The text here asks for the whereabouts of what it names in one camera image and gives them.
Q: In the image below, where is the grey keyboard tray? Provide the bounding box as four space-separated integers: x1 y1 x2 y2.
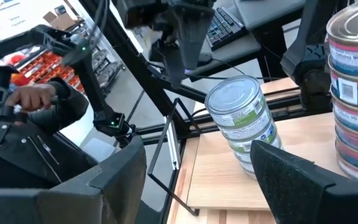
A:
188 30 263 83

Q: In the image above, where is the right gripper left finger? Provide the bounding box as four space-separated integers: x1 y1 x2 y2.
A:
0 134 147 224

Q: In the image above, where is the grey wire rack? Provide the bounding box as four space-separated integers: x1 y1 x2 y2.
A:
90 46 126 96

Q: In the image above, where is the black computer mouse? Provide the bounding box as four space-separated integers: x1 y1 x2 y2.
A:
196 52 213 67

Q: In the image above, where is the person's hand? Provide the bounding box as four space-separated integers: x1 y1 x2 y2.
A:
4 83 57 113

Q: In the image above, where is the black backlit keyboard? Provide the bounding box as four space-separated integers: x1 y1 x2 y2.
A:
206 6 249 52

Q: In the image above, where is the cardboard box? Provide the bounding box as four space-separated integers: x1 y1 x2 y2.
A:
42 11 80 31

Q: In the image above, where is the thin black desk cable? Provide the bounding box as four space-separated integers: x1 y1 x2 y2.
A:
187 57 281 81

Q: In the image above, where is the person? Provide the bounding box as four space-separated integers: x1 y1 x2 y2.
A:
0 42 99 190

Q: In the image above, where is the wooden shelf with wire frame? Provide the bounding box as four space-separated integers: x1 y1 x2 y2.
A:
147 97 346 217

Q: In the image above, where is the grey desk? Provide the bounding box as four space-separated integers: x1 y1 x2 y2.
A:
233 0 308 31

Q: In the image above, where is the red parts bins rack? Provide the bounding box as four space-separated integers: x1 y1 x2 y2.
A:
9 50 85 93

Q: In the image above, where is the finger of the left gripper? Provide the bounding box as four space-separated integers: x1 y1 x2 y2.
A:
150 39 188 90
170 5 216 72

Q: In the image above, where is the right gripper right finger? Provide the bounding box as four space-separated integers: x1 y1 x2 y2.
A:
249 139 358 224

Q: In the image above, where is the black desk leg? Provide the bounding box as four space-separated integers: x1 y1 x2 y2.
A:
252 26 289 83

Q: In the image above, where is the green white tuna can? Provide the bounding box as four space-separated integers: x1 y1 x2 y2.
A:
204 75 267 128
237 160 256 174
226 123 283 154
232 149 254 164
218 107 275 141

